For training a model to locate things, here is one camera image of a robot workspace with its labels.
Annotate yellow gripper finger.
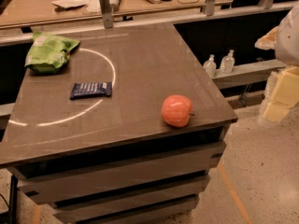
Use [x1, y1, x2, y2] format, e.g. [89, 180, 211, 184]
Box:
[260, 66, 299, 122]

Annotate blue rxbar blueberry bar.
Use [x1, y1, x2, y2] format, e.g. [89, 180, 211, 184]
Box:
[70, 82, 112, 100]

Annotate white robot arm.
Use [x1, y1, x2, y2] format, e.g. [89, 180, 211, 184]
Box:
[255, 4, 299, 123]

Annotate red apple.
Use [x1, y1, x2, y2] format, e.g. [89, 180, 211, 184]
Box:
[161, 95, 192, 128]

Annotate clear sanitizer bottle right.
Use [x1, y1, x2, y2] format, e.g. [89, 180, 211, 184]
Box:
[220, 49, 235, 73]

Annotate clear sanitizer bottle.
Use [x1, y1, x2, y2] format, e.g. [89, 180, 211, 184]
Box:
[203, 54, 217, 77]
[220, 49, 235, 73]

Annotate clear sanitizer bottle left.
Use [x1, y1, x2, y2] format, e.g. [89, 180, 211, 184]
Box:
[203, 54, 217, 77]

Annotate grey drawer cabinet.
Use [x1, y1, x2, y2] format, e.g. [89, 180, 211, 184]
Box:
[6, 126, 232, 224]

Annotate white paper sheets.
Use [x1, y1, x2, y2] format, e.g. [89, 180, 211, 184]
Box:
[52, 0, 101, 13]

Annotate green chip bag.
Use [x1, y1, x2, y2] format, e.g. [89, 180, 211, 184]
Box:
[24, 32, 80, 75]

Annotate wooden background desk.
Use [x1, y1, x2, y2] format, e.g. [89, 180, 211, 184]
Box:
[0, 0, 235, 30]

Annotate metal bracket post left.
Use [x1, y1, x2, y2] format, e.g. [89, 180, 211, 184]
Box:
[99, 0, 113, 29]

